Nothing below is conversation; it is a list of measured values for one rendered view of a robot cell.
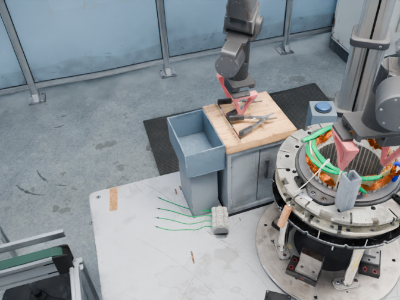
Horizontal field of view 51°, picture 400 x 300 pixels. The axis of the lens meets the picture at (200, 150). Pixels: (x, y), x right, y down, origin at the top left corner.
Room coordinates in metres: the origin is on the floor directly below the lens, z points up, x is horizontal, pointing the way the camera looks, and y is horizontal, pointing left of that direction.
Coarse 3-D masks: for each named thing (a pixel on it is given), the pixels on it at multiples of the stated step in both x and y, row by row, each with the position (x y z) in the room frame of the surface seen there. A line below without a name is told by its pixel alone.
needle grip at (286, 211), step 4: (284, 208) 0.58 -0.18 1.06; (288, 208) 0.58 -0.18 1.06; (284, 212) 0.58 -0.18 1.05; (288, 212) 0.57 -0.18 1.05; (280, 216) 0.58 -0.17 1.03; (284, 216) 0.57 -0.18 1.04; (288, 216) 0.57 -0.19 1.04; (280, 220) 0.57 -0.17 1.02; (284, 220) 0.57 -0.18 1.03; (280, 224) 0.57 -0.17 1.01; (284, 224) 0.57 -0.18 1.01
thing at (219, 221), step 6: (216, 210) 0.78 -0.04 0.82; (222, 210) 0.78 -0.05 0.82; (216, 216) 0.76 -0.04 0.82; (222, 216) 0.76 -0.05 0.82; (216, 222) 0.74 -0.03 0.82; (222, 222) 0.74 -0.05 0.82; (216, 228) 0.72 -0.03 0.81; (222, 228) 0.72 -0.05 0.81; (228, 228) 0.72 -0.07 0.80; (216, 234) 0.72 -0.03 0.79; (222, 234) 0.72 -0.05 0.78
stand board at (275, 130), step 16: (208, 112) 0.93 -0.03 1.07; (224, 112) 0.93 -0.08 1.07; (256, 112) 0.92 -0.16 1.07; (272, 112) 0.91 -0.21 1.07; (224, 128) 0.86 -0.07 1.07; (240, 128) 0.85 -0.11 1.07; (256, 128) 0.85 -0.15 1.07; (272, 128) 0.85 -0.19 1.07; (288, 128) 0.84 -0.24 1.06; (224, 144) 0.80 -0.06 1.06; (240, 144) 0.79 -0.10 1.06; (256, 144) 0.80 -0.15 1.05
